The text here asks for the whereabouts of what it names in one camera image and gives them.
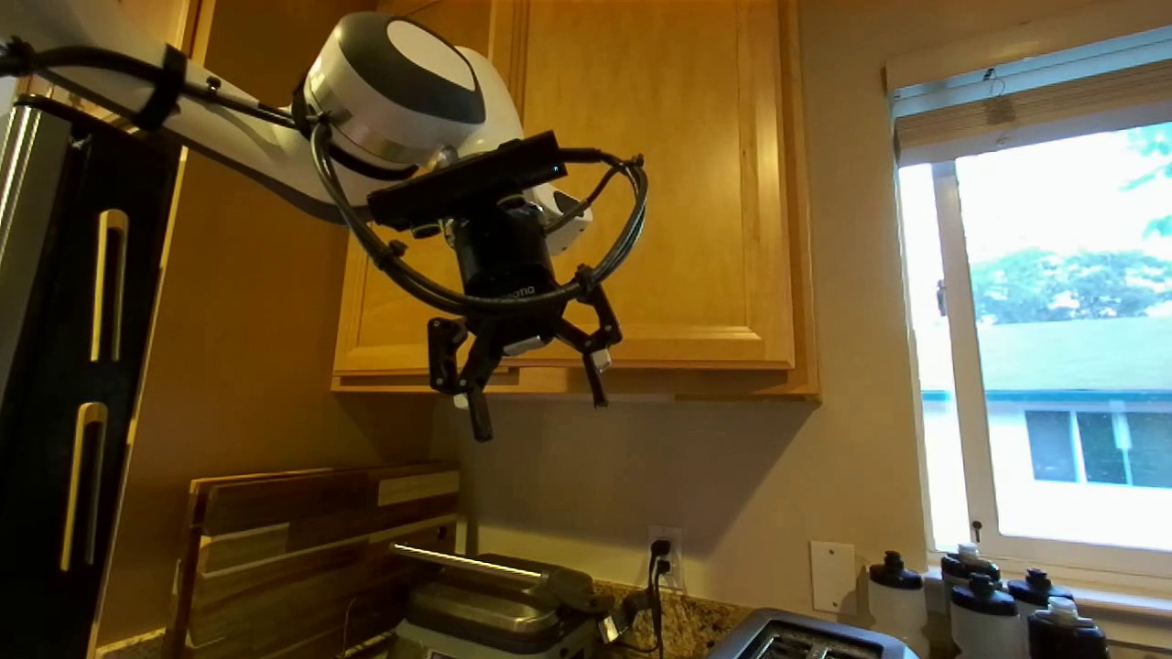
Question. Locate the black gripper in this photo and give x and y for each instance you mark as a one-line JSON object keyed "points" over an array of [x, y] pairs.
{"points": [[505, 263]]}

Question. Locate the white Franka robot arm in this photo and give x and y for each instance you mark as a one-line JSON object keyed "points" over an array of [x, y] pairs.
{"points": [[404, 97]]}

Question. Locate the striped wooden cutting board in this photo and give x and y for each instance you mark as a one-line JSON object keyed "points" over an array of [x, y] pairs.
{"points": [[278, 552]]}

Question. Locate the stainless steel toaster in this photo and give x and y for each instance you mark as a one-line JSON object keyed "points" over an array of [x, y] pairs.
{"points": [[806, 644]]}

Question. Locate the stainless steel refrigerator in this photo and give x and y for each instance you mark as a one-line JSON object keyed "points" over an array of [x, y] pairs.
{"points": [[23, 242]]}

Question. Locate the black slotted panel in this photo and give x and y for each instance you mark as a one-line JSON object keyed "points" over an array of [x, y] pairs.
{"points": [[29, 524]]}

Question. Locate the white framed window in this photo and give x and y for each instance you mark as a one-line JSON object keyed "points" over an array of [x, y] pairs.
{"points": [[1076, 425]]}

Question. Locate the white window blind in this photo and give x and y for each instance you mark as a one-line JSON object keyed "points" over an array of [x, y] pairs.
{"points": [[1036, 97]]}

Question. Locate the small black capped bottle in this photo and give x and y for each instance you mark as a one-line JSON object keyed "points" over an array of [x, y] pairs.
{"points": [[1036, 589]]}

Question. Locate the dark bottle with black cap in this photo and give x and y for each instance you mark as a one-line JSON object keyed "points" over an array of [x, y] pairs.
{"points": [[1067, 636]]}

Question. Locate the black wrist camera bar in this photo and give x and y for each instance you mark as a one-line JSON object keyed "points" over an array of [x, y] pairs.
{"points": [[464, 184]]}

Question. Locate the wooden wall cabinet with shelves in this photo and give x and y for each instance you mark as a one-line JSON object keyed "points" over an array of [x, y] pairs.
{"points": [[734, 387]]}

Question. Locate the white wall outlet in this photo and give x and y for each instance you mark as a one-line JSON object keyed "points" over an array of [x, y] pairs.
{"points": [[676, 537]]}

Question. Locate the white switch plate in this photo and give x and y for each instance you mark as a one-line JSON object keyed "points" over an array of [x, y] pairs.
{"points": [[837, 578]]}

